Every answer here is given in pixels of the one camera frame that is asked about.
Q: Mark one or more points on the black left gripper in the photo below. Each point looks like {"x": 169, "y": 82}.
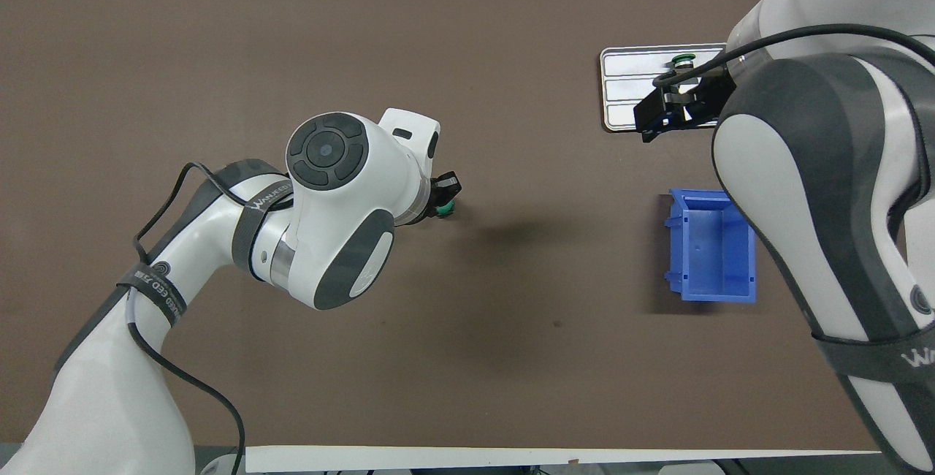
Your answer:
{"x": 432, "y": 201}

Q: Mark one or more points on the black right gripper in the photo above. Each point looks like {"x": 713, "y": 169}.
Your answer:
{"x": 712, "y": 95}

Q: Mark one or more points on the green push button switch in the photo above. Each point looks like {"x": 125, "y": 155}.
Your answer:
{"x": 683, "y": 61}
{"x": 445, "y": 210}

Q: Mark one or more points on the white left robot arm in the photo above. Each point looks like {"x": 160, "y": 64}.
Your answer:
{"x": 329, "y": 204}

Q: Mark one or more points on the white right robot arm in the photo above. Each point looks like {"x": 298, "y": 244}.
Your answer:
{"x": 825, "y": 168}

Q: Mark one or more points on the grey metal tray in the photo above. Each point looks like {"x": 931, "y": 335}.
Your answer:
{"x": 628, "y": 88}

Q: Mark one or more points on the blue plastic bin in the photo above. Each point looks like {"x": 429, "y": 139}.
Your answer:
{"x": 701, "y": 256}

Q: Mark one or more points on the brown table mat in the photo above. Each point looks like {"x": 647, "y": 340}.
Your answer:
{"x": 511, "y": 358}

